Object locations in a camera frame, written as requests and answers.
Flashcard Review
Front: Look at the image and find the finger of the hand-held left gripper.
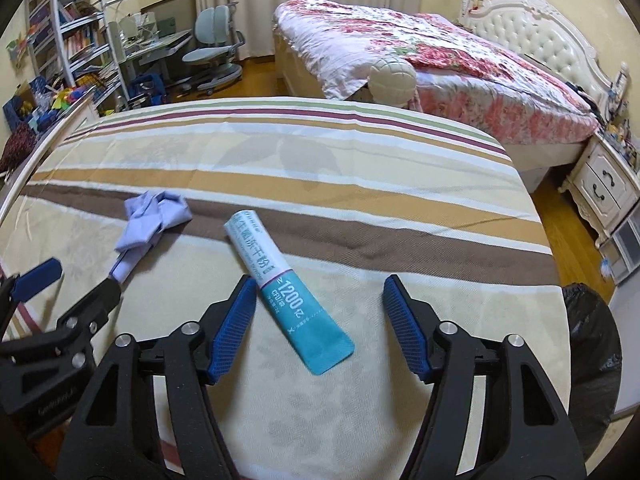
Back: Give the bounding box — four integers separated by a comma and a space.
0, 257, 63, 341
0, 278, 122, 363

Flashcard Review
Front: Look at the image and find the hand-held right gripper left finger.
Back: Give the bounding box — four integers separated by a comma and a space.
55, 275, 258, 480

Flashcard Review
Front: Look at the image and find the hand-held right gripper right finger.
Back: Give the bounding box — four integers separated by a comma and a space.
382, 274, 587, 480

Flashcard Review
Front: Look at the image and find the teal and white sachet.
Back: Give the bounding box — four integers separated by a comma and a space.
223, 207, 356, 376

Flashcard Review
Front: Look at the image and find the lavender cloth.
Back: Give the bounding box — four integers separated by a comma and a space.
109, 189, 193, 282

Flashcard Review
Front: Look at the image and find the bin with black liner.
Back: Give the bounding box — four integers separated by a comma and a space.
560, 282, 623, 461

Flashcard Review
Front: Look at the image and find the dark patterned cloth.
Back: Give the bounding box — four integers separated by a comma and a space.
0, 122, 38, 173

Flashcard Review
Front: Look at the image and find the striped sheet bed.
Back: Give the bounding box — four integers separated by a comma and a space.
0, 96, 573, 480

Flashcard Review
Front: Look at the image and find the blue storage crate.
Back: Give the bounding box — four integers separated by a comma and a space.
2, 77, 51, 133

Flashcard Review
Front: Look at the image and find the clear plastic drawer unit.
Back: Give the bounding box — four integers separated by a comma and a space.
607, 210, 640, 286

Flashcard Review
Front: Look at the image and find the white carved nightstand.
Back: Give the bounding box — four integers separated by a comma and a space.
559, 132, 640, 248

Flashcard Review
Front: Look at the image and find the white bookshelf with books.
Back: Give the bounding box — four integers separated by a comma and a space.
27, 0, 126, 116

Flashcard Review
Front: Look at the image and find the grey study desk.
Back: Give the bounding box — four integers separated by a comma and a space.
117, 10, 193, 91

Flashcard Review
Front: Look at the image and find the pink floral quilt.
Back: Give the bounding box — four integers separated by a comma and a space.
272, 0, 601, 143

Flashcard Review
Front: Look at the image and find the clutter of small items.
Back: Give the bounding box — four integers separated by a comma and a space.
597, 62, 640, 171

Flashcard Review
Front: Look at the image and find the light blue desk chair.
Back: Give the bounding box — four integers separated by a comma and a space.
181, 4, 247, 96

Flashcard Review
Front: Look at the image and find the white tufted bed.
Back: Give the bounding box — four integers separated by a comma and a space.
272, 0, 631, 196

